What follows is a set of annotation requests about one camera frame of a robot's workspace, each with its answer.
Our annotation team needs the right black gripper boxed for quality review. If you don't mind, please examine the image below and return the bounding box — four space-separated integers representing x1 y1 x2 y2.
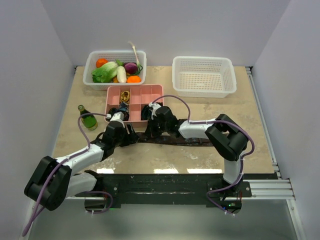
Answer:
144 115 169 138

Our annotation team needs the brown patterned tie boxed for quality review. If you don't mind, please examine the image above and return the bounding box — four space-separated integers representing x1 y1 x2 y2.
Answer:
137 132 213 147

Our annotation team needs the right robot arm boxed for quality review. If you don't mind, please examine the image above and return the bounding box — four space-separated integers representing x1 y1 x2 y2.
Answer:
146 103 250 197

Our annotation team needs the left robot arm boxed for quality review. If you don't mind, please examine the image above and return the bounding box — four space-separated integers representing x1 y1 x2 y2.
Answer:
24 121 139 211

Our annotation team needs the rolled black tie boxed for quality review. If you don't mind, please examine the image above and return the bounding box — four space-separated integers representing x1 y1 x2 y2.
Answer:
140 105 153 121

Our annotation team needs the rolled dark blue tie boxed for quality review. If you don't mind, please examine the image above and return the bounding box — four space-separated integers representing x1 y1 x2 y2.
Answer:
108 102 130 121

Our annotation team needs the green glass bottle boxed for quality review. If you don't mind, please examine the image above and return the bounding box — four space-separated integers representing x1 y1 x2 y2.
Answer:
77 105 98 131

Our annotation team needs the pink divided organizer tray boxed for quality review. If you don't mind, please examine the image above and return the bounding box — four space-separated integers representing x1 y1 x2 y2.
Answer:
105 84 164 128

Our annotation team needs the rolled yellow tie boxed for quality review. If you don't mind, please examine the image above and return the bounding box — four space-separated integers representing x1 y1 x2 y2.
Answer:
119 90 131 104

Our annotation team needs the white empty basket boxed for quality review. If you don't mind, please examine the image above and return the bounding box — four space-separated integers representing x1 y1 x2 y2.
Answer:
172 56 237 98

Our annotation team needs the orange front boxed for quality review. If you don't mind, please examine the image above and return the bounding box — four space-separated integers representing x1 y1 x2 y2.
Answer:
127 75 141 84

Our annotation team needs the white radish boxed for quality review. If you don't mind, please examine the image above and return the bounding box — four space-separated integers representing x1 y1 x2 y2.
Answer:
116 66 127 84

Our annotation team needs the green onion stalk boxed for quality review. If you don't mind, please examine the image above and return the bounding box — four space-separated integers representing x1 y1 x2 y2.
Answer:
128 41 143 75

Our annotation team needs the green lettuce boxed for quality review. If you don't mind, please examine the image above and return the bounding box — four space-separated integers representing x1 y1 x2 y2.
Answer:
91 61 119 83

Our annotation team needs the purple onion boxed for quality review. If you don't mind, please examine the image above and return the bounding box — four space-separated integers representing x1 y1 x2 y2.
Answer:
124 62 139 75

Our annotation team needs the white vegetable basket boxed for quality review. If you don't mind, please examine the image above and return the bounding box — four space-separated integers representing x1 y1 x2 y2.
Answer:
82 50 147 91

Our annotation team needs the orange tomato back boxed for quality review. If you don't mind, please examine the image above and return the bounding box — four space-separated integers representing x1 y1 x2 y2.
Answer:
95 58 108 68

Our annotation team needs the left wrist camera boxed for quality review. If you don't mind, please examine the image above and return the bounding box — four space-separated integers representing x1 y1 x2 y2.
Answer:
105 111 125 125

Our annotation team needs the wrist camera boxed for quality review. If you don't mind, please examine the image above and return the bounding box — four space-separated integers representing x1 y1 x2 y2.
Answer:
105 111 125 125
148 102 162 120

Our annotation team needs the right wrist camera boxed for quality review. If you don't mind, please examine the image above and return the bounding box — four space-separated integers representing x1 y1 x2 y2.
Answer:
148 102 162 120

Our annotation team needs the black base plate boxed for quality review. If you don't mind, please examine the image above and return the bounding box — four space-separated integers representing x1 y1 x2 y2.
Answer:
74 173 252 213

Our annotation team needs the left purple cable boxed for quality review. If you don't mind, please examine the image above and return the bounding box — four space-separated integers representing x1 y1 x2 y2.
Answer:
21 112 115 237

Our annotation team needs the purple cable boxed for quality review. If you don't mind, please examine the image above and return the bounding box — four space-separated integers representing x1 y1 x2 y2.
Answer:
21 112 115 237
149 94 255 216

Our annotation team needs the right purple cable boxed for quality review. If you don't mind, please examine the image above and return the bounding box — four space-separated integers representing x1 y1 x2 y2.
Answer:
149 94 255 216

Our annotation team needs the aluminium frame rail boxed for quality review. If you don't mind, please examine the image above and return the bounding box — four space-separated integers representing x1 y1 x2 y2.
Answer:
31 178 296 201

